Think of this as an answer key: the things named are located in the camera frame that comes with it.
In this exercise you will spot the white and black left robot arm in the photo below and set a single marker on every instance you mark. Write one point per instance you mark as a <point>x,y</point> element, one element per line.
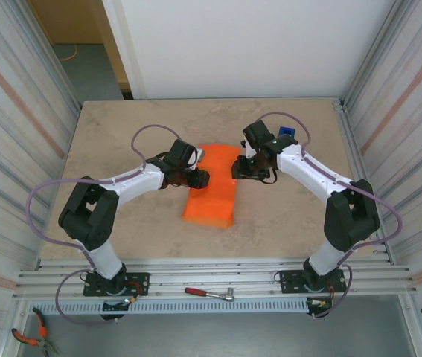
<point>136,182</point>

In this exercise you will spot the blue tape dispenser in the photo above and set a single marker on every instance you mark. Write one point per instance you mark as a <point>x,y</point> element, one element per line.
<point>287,131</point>

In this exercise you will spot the wooden door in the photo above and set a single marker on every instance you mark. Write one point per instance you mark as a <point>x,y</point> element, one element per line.
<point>114,56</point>

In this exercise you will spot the yellow power connector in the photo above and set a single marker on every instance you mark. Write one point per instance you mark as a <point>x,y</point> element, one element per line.
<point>128,299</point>
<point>322,303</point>

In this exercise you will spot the aluminium mounting rail frame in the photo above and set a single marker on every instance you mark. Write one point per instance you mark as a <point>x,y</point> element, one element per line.
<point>214,277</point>

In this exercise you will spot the aluminium side rail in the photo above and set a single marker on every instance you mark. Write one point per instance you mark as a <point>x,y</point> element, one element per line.
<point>359,167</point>

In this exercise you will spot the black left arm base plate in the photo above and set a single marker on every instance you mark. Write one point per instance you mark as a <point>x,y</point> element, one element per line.
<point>140,279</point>

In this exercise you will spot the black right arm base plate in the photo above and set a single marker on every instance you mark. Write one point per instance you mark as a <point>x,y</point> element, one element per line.
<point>288,279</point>

